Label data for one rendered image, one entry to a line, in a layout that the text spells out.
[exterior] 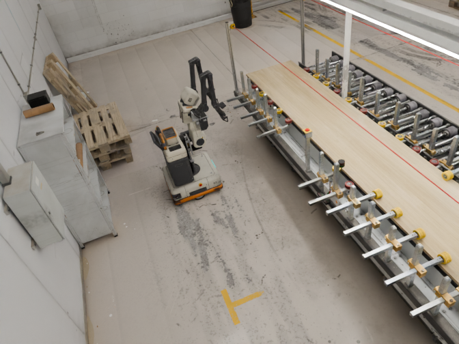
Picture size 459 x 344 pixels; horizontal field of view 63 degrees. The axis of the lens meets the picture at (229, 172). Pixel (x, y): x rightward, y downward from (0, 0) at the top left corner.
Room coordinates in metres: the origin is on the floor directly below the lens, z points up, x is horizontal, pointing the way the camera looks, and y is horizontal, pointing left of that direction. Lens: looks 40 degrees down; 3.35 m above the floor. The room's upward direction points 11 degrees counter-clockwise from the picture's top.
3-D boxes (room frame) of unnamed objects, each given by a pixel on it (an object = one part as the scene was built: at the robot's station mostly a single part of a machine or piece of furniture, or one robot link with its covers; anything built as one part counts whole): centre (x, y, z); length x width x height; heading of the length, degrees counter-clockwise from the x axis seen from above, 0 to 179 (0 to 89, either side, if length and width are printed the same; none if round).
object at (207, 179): (3.87, 0.51, 0.16); 0.67 x 0.64 x 0.25; 104
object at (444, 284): (1.23, -1.22, 0.89); 0.04 x 0.04 x 0.48; 13
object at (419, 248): (1.47, -1.16, 0.93); 0.04 x 0.04 x 0.48; 13
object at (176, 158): (3.84, 0.60, 0.59); 0.55 x 0.34 x 0.83; 14
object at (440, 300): (1.17, -1.15, 0.95); 0.36 x 0.03 x 0.03; 103
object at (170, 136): (3.84, 0.62, 0.87); 0.23 x 0.15 x 0.11; 14
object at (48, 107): (3.70, 1.85, 1.59); 0.30 x 0.08 x 0.08; 103
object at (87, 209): (3.60, 1.82, 0.78); 0.90 x 0.45 x 1.55; 13
